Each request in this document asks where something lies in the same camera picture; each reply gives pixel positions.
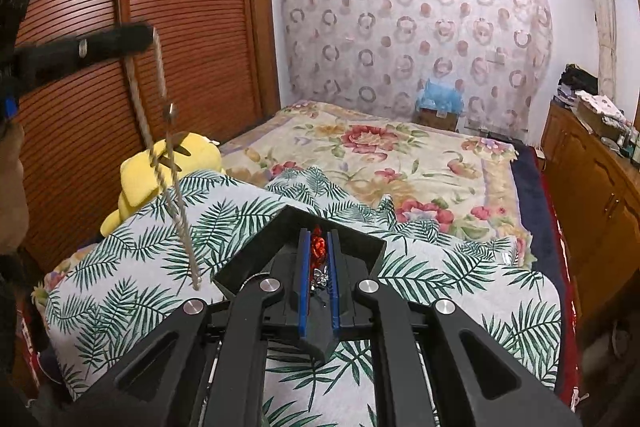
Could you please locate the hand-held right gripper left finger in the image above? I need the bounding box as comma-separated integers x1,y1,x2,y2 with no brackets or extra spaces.
45,228,309,427

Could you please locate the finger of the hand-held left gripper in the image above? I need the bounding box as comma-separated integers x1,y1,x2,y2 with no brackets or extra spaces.
12,22,155,82

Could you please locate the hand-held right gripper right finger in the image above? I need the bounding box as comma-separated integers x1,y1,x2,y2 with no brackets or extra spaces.
330,228,583,427

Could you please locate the red candy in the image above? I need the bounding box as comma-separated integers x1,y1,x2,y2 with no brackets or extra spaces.
309,227,329,271

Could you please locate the twisted rope chain necklace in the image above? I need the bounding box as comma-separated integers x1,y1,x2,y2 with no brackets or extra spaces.
125,27,203,293

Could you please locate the silver jewelry piece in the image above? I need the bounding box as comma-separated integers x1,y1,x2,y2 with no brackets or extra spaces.
310,269,334,296

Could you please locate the person's left hand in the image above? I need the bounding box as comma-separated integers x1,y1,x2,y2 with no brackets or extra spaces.
0,122,30,255

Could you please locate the brown slatted wooden wardrobe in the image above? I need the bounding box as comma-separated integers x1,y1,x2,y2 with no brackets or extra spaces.
14,0,281,260

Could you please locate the floral blanket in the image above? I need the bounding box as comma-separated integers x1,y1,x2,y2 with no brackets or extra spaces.
220,101,533,270

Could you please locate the yellow plush toy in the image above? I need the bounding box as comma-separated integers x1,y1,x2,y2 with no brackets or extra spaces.
100,133,224,238

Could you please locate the palm leaf print quilt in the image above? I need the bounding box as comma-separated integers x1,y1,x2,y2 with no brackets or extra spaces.
45,166,563,427

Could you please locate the cardboard box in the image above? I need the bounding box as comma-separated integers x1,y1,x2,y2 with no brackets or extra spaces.
417,107,461,132

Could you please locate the dark blue blanket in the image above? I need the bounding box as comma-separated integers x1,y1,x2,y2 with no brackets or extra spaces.
509,142,571,403

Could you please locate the light blue bag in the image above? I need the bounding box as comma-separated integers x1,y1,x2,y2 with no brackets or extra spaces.
415,78,465,114

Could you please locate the red bed sheet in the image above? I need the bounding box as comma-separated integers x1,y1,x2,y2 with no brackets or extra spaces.
534,152,583,408

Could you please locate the circle patterned sheer curtain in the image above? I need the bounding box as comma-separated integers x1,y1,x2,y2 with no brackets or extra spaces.
270,0,554,142

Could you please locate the brown wooden cabinet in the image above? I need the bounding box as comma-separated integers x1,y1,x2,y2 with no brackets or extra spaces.
540,99,640,358

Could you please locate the stack of dark clothes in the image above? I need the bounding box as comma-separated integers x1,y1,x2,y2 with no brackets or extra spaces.
557,63,599,106

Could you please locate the white printed cloth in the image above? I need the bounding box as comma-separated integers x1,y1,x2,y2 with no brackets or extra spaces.
575,89,627,128

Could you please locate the white wrapped air conditioner pipe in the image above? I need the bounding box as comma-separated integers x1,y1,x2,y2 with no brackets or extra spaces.
572,0,619,98

